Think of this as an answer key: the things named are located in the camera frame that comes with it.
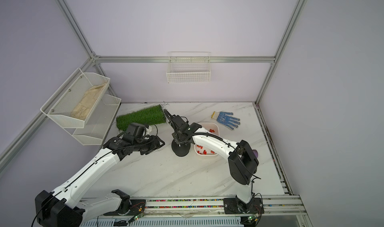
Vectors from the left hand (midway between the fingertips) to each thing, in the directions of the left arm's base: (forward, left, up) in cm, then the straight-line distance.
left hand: (161, 147), depth 77 cm
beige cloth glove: (+15, +40, +14) cm, 45 cm away
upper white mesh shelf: (+18, +45, +16) cm, 51 cm away
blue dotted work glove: (+33, -39, -16) cm, 53 cm away
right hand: (+10, -10, -4) cm, 15 cm away
